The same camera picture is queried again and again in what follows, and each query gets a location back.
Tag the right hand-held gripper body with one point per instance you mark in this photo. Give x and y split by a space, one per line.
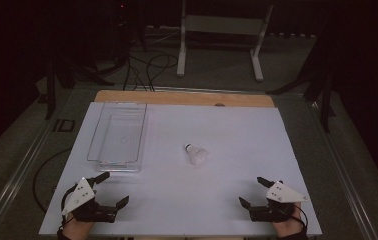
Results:
285 195

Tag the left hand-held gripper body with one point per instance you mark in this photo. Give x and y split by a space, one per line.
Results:
80 196

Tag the clear plastic tray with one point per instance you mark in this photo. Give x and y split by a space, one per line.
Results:
120 140

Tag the white feather shuttlecock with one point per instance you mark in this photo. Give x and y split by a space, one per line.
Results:
197 155

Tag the person's right hand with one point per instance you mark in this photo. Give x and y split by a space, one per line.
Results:
288 226

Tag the person's left hand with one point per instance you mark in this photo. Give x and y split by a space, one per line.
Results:
77 230

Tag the black floor socket box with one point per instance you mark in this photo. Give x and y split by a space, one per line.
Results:
64 125

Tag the black tripod stand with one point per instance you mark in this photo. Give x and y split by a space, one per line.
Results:
325 100
51 96

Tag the wooden table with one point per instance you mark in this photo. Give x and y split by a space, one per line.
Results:
183 98

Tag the white metal stand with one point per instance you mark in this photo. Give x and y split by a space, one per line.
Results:
223 24

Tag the metal floor rail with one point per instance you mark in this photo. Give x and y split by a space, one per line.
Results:
17 173
343 173

